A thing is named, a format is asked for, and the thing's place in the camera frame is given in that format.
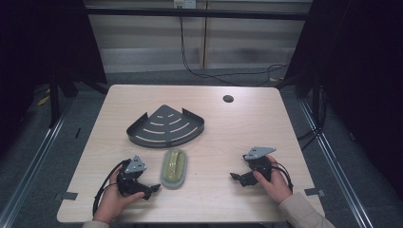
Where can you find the yellow floor tape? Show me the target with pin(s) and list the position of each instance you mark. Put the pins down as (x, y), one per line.
(43, 100)

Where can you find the black metal stand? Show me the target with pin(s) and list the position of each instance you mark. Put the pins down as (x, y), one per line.
(54, 98)

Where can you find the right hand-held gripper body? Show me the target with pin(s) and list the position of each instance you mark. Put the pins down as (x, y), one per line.
(259, 164)

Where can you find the person's right hand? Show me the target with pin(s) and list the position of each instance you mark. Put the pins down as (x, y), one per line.
(275, 186)

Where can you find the black metal corner shelf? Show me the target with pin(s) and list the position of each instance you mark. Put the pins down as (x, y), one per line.
(166, 128)

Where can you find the black curtain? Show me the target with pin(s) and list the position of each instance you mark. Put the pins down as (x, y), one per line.
(38, 47)
(361, 79)

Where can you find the person's left hand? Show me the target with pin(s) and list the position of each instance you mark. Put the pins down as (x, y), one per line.
(112, 199)

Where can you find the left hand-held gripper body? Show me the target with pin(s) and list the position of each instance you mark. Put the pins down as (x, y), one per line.
(130, 185)

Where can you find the grey tape piece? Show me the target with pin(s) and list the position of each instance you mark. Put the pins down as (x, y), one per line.
(314, 192)
(67, 196)

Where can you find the black horizontal bar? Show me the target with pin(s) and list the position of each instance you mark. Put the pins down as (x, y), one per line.
(196, 13)

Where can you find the white wall socket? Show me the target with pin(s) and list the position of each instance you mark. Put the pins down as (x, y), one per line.
(184, 3)

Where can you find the metal floor rail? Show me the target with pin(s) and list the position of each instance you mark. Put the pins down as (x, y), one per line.
(30, 177)
(339, 172)

